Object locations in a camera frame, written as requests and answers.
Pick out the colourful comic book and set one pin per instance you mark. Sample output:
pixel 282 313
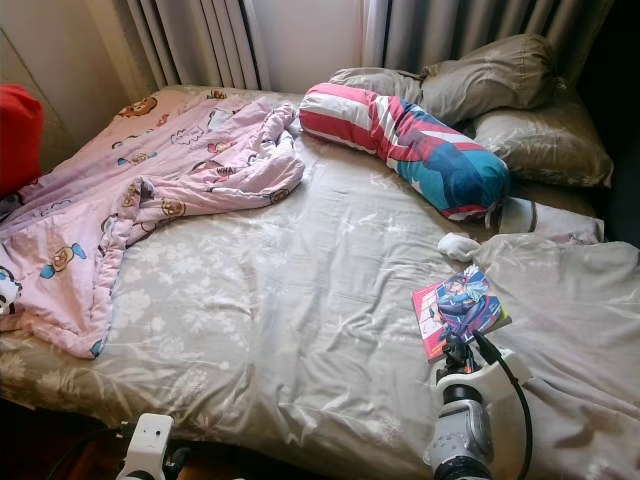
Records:
pixel 460 305

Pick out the pink cartoon print quilt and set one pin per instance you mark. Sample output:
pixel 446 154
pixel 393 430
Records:
pixel 140 190

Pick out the small white sock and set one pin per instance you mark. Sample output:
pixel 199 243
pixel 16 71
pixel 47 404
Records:
pixel 458 246

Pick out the grey floral bed cover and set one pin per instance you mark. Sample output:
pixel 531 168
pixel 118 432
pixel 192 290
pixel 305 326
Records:
pixel 310 300

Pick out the red white blue striped pillow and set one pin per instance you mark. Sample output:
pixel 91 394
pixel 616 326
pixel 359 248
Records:
pixel 410 145

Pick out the red sofa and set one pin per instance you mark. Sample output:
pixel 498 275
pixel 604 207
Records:
pixel 20 140

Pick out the grey pleated curtain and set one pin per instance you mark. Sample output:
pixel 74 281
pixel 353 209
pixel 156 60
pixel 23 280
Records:
pixel 200 40
pixel 460 25

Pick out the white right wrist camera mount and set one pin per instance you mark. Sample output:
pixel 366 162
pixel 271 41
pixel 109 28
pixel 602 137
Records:
pixel 500 375

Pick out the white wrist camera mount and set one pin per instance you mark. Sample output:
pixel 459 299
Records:
pixel 500 375
pixel 147 440

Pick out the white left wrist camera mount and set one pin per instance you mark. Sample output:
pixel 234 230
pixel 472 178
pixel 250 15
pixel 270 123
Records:
pixel 147 440

